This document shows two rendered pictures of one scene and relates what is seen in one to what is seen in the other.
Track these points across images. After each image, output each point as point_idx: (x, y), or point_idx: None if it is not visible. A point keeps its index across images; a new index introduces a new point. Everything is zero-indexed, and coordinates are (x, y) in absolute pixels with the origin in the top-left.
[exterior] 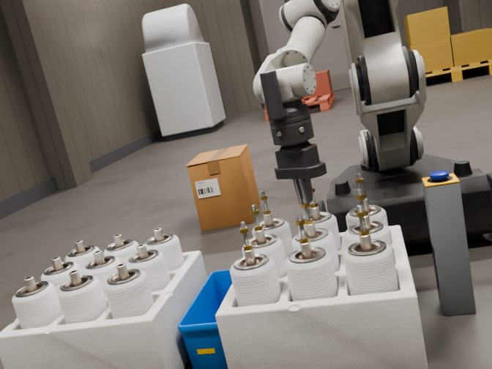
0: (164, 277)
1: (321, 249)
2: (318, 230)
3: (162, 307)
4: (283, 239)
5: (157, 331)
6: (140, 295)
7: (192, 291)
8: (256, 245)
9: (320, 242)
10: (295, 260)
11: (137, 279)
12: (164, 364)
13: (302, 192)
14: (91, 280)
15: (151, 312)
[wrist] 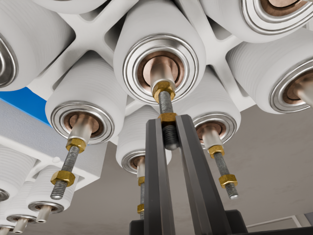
0: (20, 162)
1: (224, 116)
2: (160, 51)
3: (80, 169)
4: (44, 43)
5: (99, 166)
6: (71, 190)
7: (9, 111)
8: (98, 138)
9: (196, 86)
10: (201, 146)
11: (63, 203)
12: (106, 147)
13: (166, 161)
14: (30, 217)
15: (86, 175)
